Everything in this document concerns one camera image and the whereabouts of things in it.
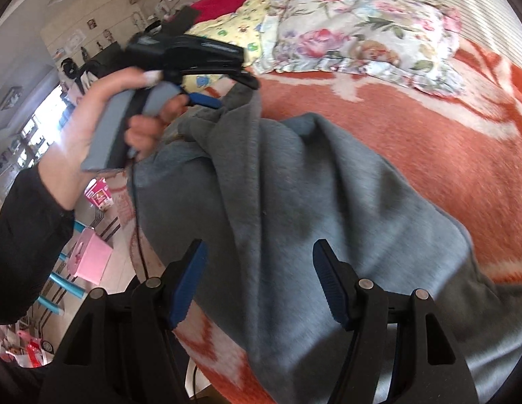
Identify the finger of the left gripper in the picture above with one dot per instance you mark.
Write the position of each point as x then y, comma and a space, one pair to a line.
234, 71
205, 101

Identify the grey sweatpants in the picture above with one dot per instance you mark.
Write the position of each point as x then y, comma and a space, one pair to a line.
260, 193

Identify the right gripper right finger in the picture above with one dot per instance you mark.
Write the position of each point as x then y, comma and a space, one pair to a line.
428, 366

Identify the floral pillow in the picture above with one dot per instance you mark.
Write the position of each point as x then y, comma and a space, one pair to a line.
409, 43

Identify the black sleeved left forearm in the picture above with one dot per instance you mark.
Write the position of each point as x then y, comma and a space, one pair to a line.
34, 228

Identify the yellow cartoon print pillow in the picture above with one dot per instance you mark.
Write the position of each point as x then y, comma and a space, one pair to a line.
241, 28

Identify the red cloth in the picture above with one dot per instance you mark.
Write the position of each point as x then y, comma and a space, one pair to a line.
212, 9

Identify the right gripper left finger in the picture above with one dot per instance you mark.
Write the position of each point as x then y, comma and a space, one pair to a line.
117, 348

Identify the orange white patterned blanket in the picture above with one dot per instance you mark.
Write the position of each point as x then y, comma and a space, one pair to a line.
463, 155

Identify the pink white box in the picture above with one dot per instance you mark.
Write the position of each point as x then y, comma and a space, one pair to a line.
98, 194

